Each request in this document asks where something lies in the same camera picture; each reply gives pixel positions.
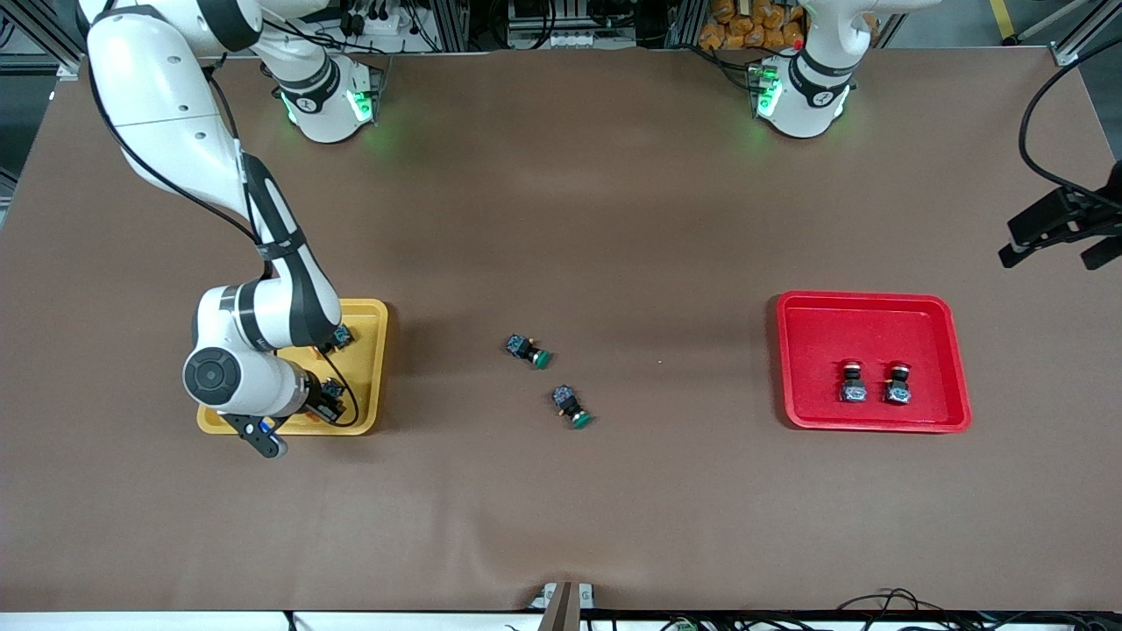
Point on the long white power strip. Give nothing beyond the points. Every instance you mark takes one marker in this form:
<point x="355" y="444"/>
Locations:
<point x="570" y="39"/>

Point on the metal table edge bracket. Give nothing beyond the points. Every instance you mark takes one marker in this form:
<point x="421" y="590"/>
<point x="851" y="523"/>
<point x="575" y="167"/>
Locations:
<point x="561" y="609"/>

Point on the aluminium frame strut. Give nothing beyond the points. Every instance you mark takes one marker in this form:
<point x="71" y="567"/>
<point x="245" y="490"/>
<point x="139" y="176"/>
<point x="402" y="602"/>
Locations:
<point x="1065" y="53"/>
<point x="35" y="26"/>

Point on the red push button switch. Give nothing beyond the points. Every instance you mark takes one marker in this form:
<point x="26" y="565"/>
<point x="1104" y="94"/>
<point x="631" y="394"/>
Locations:
<point x="898" y="387"/>
<point x="853" y="386"/>

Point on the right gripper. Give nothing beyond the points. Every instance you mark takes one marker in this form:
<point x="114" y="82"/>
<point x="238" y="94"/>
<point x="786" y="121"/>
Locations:
<point x="319" y="400"/>

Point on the aluminium frame post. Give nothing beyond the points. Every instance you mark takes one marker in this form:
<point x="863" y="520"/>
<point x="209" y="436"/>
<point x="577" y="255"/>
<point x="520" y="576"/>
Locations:
<point x="451" y="22"/>
<point x="688" y="22"/>

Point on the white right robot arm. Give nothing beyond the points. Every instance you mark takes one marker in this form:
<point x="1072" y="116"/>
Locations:
<point x="158" y="96"/>

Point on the red plastic tray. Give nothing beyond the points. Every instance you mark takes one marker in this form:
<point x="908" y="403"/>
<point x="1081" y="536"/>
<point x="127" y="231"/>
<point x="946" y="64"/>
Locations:
<point x="877" y="333"/>

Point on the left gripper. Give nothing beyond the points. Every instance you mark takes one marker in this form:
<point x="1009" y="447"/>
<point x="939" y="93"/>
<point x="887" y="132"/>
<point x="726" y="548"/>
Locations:
<point x="1054" y="215"/>

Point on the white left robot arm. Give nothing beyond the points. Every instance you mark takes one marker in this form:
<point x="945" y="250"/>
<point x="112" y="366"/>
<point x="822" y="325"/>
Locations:
<point x="802" y="109"/>

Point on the orange packaged goods pile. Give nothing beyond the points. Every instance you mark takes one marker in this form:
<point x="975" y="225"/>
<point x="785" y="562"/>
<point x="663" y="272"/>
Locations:
<point x="745" y="22"/>

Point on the green push button switch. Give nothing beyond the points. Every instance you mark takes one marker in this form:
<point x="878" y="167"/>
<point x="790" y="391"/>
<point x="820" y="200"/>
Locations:
<point x="568" y="403"/>
<point x="523" y="348"/>

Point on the white power strip with plugs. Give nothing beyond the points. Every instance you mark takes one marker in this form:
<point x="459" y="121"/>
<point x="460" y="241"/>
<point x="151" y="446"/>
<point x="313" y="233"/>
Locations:
<point x="377" y="22"/>

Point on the yellow plastic tray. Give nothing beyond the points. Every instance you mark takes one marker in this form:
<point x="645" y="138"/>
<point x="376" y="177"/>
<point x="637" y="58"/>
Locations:
<point x="372" y="324"/>

